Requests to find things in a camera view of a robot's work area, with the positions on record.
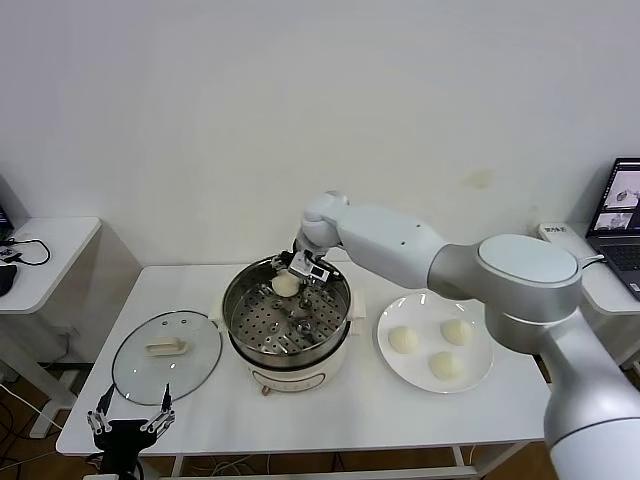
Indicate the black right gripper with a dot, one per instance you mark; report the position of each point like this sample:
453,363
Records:
307,252

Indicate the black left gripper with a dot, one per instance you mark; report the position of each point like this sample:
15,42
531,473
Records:
122,437

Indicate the white steamed baozi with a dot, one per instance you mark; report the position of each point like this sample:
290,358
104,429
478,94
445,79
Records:
285,287
404,340
446,366
456,331

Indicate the round glass pot lid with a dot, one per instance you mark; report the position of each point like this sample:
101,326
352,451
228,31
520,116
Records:
160,370

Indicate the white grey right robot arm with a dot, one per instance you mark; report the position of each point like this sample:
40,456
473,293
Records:
500,270

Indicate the stainless steel steamer basket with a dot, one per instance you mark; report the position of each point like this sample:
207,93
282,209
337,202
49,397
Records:
250,320

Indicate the white rectangular work table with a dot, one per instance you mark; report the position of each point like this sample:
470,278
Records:
225,425

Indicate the cream electric cooker pot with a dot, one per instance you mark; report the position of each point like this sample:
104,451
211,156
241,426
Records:
295,372

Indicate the round white plate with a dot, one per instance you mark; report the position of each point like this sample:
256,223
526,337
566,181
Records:
415,375

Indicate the white side table with mouse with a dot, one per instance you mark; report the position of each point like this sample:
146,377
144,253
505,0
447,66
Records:
55,250

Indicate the small usb adapter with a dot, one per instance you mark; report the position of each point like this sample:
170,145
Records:
7,255

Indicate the black laptop with pink screen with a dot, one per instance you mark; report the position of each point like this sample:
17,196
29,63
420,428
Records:
4,215

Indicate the white side table with grey laptop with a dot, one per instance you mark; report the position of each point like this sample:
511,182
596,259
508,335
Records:
605,292

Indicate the grey open laptop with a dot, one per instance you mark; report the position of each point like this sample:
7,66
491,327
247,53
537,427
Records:
617,250

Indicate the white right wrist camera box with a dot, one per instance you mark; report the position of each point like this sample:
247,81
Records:
316,272

